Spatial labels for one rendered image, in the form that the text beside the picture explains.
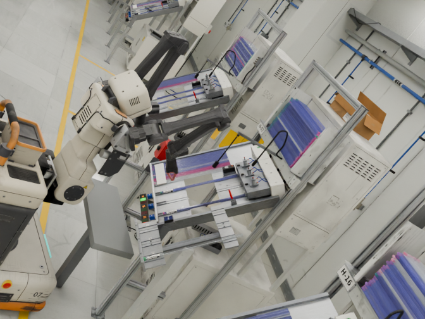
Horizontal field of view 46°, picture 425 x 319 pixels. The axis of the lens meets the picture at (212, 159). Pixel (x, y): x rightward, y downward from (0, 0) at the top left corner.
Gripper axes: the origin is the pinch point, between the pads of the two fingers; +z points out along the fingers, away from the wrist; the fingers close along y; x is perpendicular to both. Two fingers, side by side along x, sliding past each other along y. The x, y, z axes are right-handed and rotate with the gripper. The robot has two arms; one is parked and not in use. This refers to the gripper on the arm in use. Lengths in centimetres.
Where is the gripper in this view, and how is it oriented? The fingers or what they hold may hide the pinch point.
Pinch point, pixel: (172, 179)
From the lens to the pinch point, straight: 294.7
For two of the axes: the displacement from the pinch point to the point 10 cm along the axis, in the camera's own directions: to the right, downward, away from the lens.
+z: 0.2, 8.6, 5.1
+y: -1.4, -5.0, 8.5
